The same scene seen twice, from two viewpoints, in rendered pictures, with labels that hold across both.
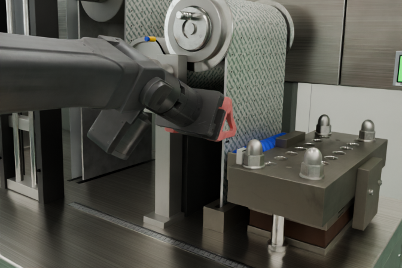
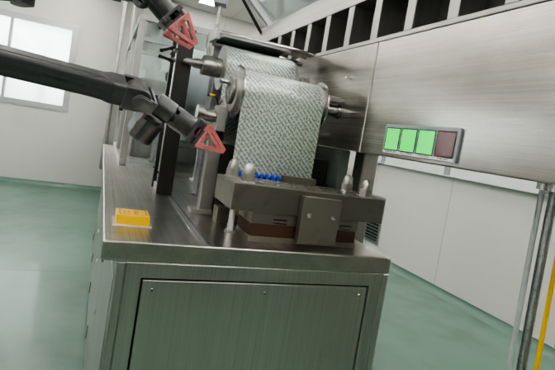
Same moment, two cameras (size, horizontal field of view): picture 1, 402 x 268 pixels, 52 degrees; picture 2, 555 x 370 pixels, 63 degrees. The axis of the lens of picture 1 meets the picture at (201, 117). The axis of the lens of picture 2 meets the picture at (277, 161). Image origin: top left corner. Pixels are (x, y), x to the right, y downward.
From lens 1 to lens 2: 0.82 m
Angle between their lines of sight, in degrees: 33
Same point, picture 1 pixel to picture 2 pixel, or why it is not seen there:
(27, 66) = (58, 69)
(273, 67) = (301, 128)
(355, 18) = (373, 99)
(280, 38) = (313, 108)
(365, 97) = not seen: outside the picture
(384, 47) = (383, 121)
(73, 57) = (86, 73)
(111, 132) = (132, 125)
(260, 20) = (286, 91)
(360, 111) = not seen: outside the picture
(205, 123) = (188, 134)
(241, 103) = (254, 143)
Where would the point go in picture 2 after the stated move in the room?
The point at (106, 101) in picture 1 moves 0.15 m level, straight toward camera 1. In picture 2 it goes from (108, 98) to (54, 87)
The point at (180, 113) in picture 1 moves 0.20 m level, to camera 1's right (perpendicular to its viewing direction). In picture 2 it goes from (176, 125) to (239, 136)
